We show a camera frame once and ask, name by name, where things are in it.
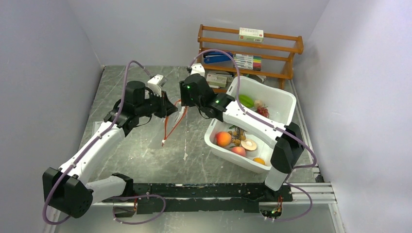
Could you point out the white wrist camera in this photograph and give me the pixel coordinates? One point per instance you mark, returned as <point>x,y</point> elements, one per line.
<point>156,83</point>
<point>196,68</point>

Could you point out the wooden shelf rack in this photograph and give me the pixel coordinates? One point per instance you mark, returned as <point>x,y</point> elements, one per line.
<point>276,51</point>

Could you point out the white green box on shelf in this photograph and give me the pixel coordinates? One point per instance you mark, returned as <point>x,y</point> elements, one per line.
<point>251,35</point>

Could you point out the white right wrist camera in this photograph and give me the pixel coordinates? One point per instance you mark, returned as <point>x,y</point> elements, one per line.
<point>196,68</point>

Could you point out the half cut mushroom slice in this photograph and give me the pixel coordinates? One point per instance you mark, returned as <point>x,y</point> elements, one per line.
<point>249,145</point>

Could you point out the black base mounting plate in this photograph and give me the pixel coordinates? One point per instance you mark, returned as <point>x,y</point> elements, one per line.
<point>172,197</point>

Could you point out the green starfruit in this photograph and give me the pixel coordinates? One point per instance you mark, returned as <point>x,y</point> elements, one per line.
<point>246,101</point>

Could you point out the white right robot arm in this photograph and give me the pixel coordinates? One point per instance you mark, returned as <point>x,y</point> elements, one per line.
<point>289,146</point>

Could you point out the paper sheet on table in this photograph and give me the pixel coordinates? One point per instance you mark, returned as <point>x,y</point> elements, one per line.
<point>95,126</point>

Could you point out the blue stapler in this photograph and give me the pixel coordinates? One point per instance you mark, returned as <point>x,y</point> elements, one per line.
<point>215,57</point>

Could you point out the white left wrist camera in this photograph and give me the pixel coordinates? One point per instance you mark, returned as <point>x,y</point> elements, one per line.
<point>156,83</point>

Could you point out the clear zip top bag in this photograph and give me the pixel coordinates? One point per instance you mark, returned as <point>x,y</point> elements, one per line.
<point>172,122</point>

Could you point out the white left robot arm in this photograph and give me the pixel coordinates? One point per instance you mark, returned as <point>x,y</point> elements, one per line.
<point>68,188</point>

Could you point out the coloured marker pen pack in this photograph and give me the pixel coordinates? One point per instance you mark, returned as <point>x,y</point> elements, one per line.
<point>250,62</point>

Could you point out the white red box lower shelf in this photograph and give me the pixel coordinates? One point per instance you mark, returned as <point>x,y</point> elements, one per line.
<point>216,80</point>

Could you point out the small red peach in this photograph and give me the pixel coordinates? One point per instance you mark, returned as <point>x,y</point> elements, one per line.
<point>239,151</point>

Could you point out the brown longan twig bunch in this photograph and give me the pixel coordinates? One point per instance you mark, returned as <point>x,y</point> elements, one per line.
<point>237,134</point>

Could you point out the small orange fruit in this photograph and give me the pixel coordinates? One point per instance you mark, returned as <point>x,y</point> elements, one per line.
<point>260,161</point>

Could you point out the white plastic bin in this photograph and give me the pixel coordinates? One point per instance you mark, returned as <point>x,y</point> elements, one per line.
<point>281,106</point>

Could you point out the white garlic bulb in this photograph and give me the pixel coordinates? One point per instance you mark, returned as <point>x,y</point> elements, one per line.
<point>258,104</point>

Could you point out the large orange peach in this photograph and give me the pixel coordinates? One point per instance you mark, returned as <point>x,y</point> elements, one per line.
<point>223,139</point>

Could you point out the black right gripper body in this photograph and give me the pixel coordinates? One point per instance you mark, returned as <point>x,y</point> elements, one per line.
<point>186,99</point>

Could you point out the red grape bunch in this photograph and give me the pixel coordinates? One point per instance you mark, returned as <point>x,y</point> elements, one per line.
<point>263,111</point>

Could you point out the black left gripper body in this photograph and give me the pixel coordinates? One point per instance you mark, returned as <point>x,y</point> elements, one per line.
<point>156,105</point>

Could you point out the aluminium rail frame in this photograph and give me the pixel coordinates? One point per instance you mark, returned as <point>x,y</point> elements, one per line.
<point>309,179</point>

